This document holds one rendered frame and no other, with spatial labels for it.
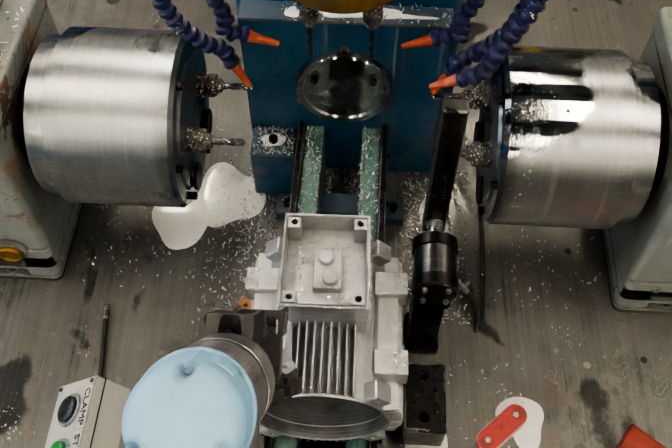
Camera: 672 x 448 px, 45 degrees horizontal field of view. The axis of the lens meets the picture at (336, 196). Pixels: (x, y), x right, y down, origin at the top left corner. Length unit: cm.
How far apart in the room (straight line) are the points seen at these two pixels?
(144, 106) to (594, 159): 57
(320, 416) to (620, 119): 53
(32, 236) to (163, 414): 81
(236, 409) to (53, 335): 86
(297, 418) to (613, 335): 52
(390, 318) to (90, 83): 48
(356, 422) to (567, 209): 39
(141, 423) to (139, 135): 63
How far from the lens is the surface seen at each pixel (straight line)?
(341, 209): 130
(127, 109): 107
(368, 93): 123
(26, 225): 125
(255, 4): 117
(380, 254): 98
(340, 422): 105
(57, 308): 134
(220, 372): 49
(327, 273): 91
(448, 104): 91
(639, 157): 110
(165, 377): 49
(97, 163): 110
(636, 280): 127
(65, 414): 96
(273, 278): 98
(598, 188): 109
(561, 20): 170
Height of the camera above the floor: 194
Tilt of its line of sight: 56 degrees down
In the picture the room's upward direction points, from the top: straight up
